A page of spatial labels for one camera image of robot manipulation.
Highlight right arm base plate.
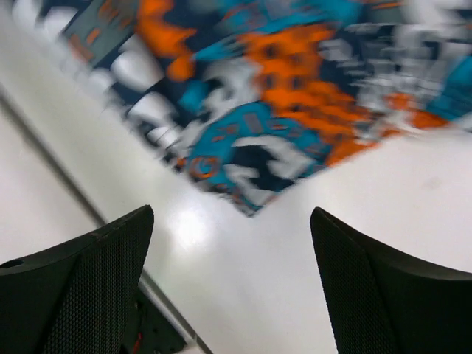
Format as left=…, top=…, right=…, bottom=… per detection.
left=119, top=288, right=187, bottom=354

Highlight colourful patterned shorts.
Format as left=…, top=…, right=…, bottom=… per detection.
left=10, top=0, right=472, bottom=218

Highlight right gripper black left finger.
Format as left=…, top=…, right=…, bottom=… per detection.
left=1, top=205, right=153, bottom=353

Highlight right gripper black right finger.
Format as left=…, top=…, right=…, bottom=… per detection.
left=310, top=207, right=471, bottom=353

